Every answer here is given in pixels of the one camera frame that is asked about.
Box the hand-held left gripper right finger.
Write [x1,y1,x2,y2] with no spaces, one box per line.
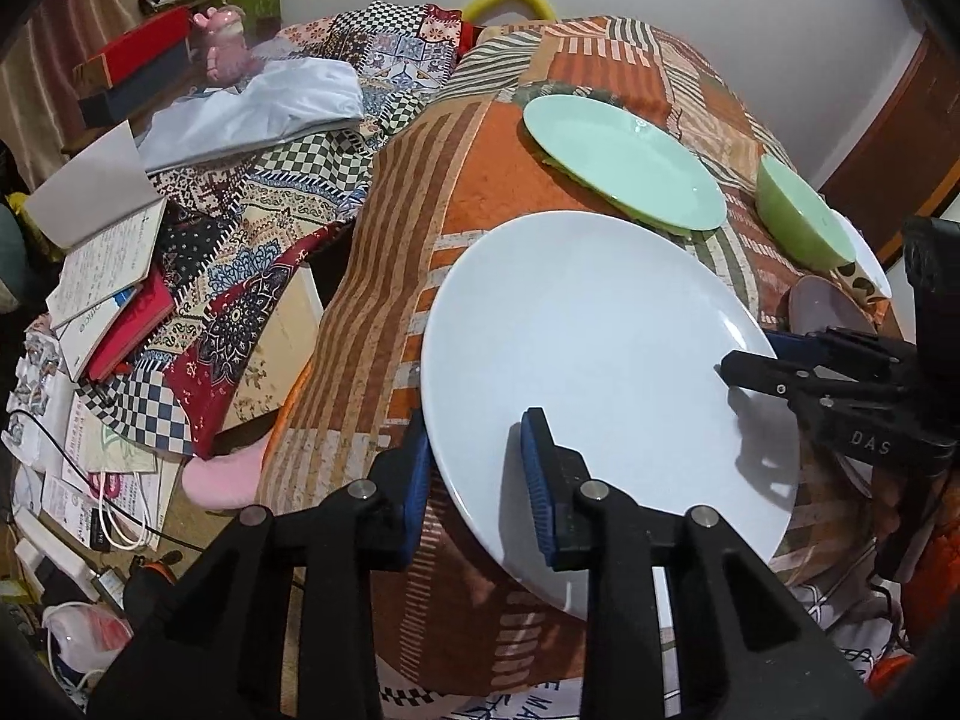
[521,406,878,720]

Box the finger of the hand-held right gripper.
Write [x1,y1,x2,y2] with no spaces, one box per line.
[765,326,920,391]
[720,351,826,410]

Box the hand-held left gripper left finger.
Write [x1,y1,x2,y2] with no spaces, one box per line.
[86,409,436,720]

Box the white bowl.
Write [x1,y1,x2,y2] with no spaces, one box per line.
[832,210,893,301]

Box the green bowl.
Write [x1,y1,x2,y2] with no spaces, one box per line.
[755,154,857,271]

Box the large white plate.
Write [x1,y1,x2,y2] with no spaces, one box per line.
[420,210,802,620]

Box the pale green plate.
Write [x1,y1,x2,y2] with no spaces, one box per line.
[523,94,728,232]

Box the pale pink plate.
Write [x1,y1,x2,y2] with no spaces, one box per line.
[787,275,878,338]

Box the person's orange clothing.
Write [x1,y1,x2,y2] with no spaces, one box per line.
[866,480,960,683]

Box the pink cushion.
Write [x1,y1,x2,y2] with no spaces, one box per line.
[180,431,282,511]

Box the brown wooden door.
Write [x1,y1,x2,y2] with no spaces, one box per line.
[817,30,960,271]

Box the white printed cloth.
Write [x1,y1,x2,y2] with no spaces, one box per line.
[375,679,593,720]

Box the white paper bag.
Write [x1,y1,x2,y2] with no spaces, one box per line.
[41,390,181,548]

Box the orange striped patchwork blanket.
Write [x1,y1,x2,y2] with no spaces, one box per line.
[255,15,901,698]

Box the checkered patterned quilt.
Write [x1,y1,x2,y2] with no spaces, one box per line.
[71,4,466,458]

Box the red book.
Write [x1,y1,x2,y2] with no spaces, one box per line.
[86,270,177,383]

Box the white plastic bag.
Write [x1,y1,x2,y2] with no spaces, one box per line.
[41,604,136,672]

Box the white book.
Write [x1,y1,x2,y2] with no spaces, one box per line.
[56,289,143,383]

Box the open notebook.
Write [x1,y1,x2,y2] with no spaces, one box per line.
[22,120,170,331]

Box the grey plastic bag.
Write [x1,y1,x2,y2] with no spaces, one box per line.
[139,58,366,172]

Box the pink plush toy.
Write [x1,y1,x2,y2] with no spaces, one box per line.
[193,6,260,82]

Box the long dark box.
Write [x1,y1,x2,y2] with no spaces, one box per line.
[79,45,188,128]

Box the long red box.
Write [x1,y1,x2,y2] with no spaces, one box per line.
[73,6,192,91]

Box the brown curtain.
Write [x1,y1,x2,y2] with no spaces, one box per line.
[0,0,143,188]

